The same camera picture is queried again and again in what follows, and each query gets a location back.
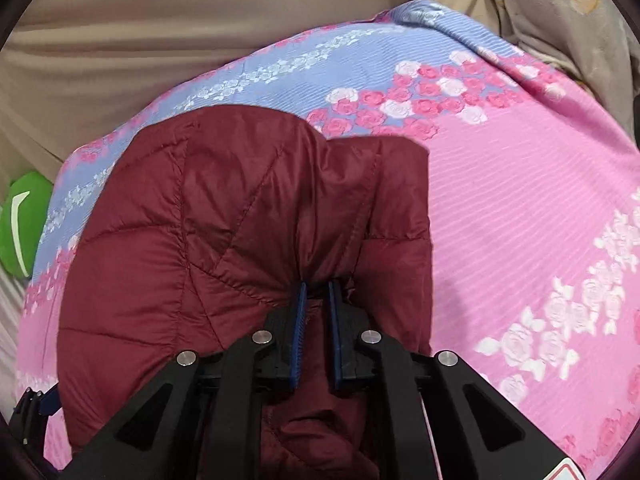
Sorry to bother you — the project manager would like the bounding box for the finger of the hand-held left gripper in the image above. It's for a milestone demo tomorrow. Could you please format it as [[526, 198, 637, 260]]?
[[11, 384, 62, 443]]

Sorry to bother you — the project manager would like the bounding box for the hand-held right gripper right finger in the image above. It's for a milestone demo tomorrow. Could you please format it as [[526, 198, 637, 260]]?
[[327, 280, 587, 480]]

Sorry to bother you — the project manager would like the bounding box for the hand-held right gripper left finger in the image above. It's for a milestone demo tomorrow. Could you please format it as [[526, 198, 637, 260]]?
[[62, 282, 308, 480]]

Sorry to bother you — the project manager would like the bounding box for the maroon quilted jacket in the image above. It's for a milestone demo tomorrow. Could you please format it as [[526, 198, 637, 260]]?
[[56, 105, 434, 480]]

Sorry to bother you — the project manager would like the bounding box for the white striped sheet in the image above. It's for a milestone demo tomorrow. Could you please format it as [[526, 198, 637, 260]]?
[[0, 265, 33, 396]]

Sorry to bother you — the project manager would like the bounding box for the green cushion with white stripe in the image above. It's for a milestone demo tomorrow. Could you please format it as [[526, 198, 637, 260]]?
[[0, 171, 54, 279]]

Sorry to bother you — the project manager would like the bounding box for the pink and blue floral blanket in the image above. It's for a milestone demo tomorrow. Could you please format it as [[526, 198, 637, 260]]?
[[15, 0, 640, 480]]

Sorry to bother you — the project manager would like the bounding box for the beige bed sheet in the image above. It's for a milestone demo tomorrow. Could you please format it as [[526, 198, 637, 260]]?
[[0, 0, 493, 183]]

